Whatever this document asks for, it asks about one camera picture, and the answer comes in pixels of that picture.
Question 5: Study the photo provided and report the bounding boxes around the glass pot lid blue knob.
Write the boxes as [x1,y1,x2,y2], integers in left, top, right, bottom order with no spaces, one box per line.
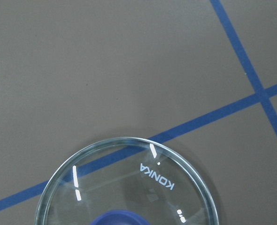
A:
[34,137,220,225]

